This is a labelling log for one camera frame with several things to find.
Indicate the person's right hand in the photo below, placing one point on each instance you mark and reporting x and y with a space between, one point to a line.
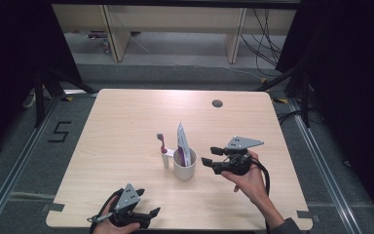
251 183

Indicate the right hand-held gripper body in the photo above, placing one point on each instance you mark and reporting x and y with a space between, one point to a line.
237 162

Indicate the yellow tape piece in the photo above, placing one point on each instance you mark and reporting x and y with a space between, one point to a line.
280 100
67 98

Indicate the person's left hand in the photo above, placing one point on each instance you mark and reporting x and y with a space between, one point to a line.
105 229

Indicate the white toothpaste tube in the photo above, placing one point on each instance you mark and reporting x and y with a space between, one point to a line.
183 143

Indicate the pink toothbrush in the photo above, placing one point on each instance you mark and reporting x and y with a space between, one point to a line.
162 143

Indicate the beige wooden shelf unit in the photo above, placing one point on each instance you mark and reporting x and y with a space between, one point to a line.
175 19

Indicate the aluminium floor rail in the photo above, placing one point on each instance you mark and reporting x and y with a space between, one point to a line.
324 169
16 169

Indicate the black curtain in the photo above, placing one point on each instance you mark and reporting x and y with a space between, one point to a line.
354 81
9 65

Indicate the black metal stand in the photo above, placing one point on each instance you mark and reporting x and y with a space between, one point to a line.
305 97
39 97

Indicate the colourful clutter under shelf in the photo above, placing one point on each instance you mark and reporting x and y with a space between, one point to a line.
104 44

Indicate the grey tape strip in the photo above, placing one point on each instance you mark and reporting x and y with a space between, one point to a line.
54 207
306 215

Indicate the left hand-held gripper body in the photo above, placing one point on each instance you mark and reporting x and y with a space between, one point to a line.
128 200

